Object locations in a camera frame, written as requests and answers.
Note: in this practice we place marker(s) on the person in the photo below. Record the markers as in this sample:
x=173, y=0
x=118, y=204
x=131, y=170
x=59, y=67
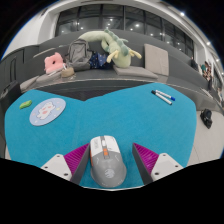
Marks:
x=206, y=71

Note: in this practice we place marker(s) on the tan twine ball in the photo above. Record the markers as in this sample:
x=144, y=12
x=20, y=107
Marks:
x=67, y=72

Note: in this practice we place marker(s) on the navy blue patterned bag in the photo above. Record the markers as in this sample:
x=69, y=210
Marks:
x=99, y=60

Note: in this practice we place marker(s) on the black hard case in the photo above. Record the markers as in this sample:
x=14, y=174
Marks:
x=9, y=95

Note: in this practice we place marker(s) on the blue-capped white marker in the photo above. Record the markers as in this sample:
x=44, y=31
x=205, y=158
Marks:
x=165, y=95

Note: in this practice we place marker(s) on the grey tiered bench seating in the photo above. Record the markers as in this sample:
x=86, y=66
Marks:
x=100, y=83

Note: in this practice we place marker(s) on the black bag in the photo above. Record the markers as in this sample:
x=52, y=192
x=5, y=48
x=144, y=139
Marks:
x=206, y=118

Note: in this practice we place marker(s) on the upright grey seat cushion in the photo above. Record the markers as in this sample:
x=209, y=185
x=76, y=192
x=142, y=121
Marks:
x=156, y=60

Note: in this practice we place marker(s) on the grey backpack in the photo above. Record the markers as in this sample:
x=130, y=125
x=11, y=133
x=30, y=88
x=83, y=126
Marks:
x=79, y=55

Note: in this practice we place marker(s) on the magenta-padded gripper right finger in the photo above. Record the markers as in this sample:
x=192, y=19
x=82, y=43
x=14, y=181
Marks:
x=148, y=160

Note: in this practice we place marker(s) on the round light blue mouse pad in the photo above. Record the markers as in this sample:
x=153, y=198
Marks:
x=47, y=112

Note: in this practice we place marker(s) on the green eraser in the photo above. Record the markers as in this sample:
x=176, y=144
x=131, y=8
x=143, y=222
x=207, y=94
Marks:
x=25, y=104

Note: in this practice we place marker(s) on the grey and white computer mouse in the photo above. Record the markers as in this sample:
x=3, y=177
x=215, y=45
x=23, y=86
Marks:
x=107, y=166

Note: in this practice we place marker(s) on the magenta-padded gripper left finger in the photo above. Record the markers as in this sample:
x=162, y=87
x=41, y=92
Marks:
x=76, y=160

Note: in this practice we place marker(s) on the green dragon plush toy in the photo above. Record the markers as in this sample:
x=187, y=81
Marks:
x=118, y=50

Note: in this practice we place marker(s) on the pink plush cushion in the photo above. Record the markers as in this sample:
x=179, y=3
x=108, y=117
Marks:
x=53, y=64

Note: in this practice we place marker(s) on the flat grey seat cushion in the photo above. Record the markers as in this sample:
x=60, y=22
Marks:
x=50, y=77
x=133, y=71
x=30, y=84

